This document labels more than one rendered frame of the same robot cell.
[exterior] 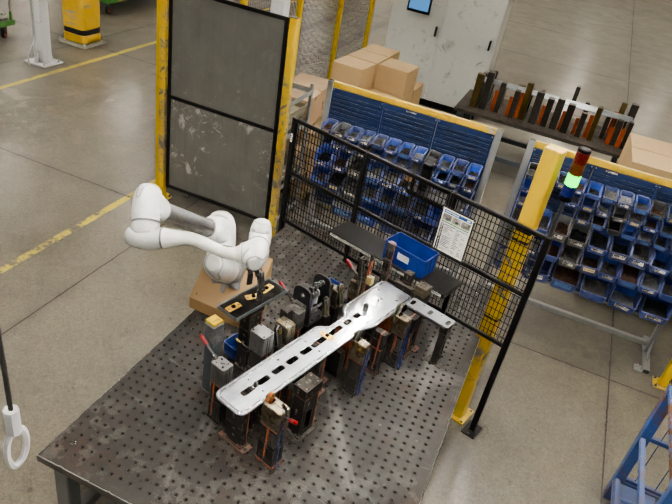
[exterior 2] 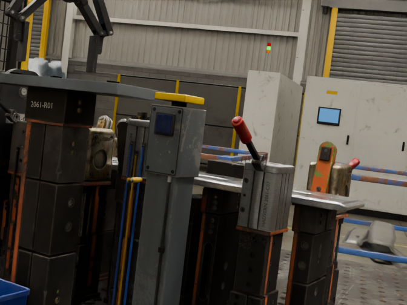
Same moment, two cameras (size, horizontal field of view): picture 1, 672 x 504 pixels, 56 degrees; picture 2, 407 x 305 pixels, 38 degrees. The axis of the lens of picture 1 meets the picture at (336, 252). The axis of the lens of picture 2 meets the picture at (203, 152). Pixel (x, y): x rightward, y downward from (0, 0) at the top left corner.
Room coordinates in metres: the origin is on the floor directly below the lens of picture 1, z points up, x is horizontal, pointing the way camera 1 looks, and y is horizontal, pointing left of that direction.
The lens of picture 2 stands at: (2.34, 1.48, 1.12)
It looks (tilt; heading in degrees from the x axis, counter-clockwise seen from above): 3 degrees down; 267
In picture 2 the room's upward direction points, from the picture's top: 7 degrees clockwise
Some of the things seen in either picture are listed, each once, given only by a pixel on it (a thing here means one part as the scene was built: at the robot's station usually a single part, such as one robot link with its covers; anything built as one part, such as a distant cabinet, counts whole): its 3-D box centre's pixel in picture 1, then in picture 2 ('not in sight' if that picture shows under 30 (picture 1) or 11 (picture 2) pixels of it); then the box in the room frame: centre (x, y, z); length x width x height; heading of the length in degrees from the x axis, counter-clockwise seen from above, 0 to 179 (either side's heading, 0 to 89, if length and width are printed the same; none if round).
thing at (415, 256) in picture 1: (410, 254); not in sight; (3.38, -0.46, 1.10); 0.30 x 0.17 x 0.13; 55
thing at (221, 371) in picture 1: (219, 390); (258, 261); (2.17, 0.42, 0.88); 0.11 x 0.10 x 0.36; 57
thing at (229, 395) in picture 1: (325, 338); (90, 157); (2.55, -0.03, 1.00); 1.38 x 0.22 x 0.02; 147
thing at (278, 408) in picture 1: (273, 432); (320, 239); (1.98, 0.12, 0.88); 0.15 x 0.11 x 0.36; 57
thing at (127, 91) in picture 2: (253, 298); (63, 85); (2.56, 0.37, 1.16); 0.37 x 0.14 x 0.02; 147
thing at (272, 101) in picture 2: not in sight; (272, 123); (0.71, -8.83, 1.22); 2.40 x 0.54 x 2.45; 70
